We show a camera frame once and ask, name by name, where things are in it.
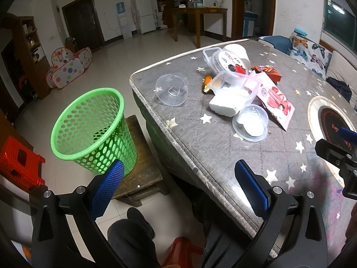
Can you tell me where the red white snack bag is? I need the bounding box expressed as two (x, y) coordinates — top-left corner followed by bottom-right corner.
(245, 70), (295, 131)

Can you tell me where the white paper cup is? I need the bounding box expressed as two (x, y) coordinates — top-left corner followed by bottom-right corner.
(223, 44), (251, 65)

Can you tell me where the green plastic trash basket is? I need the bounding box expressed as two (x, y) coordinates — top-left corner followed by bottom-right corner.
(50, 88), (137, 176)

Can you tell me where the round table induction cooker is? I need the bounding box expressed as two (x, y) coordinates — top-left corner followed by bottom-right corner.
(307, 96), (357, 179)

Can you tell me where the dark wooden low stool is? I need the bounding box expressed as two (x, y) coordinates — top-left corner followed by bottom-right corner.
(112, 115), (170, 207)

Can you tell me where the dark clothing on sofa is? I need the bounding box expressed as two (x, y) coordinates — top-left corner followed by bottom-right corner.
(326, 77), (352, 102)

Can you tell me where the person's dark trouser leg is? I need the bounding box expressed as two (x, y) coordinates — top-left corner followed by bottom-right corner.
(107, 207), (161, 267)

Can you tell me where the clear round lid container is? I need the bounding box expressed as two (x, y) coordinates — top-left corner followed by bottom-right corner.
(232, 104), (269, 142)

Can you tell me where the blue and white sofa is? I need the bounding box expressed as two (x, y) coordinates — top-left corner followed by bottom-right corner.
(258, 34), (356, 109)

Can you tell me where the butterfly print pillow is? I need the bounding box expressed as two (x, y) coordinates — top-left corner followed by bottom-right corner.
(290, 33), (332, 80)

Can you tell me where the grey star patterned tablecloth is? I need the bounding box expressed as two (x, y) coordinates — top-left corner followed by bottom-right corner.
(129, 40), (356, 258)

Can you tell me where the red plastic stool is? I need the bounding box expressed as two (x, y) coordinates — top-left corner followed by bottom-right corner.
(1, 136), (46, 193)
(162, 237), (203, 267)

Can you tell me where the white foam food box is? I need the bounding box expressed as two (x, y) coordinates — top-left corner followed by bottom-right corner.
(209, 86), (258, 117)

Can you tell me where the orange snack wrapper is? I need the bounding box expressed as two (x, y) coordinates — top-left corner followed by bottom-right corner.
(251, 65), (281, 84)

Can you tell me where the clear plastic food box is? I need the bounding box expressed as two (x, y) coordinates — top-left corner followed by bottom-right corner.
(207, 70), (249, 94)

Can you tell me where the window with dark glass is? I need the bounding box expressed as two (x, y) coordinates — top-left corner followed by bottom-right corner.
(324, 0), (356, 54)

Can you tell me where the polka dot play tent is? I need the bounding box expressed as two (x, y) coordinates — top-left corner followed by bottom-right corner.
(45, 47), (93, 89)

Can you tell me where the round printed container lid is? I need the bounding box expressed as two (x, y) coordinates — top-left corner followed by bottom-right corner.
(210, 49), (247, 74)

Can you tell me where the dark wooden shelf cabinet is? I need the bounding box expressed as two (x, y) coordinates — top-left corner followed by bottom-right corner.
(6, 13), (51, 99)

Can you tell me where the dark wooden door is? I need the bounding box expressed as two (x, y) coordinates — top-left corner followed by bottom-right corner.
(62, 0), (104, 52)

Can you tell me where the water dispenser with bottle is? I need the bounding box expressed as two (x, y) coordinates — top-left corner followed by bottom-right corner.
(116, 2), (133, 39)

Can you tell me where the white refrigerator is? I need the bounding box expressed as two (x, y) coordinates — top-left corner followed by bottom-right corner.
(131, 0), (156, 35)

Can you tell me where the brown wooden table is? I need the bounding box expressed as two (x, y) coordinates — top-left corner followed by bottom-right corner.
(171, 7), (228, 48)

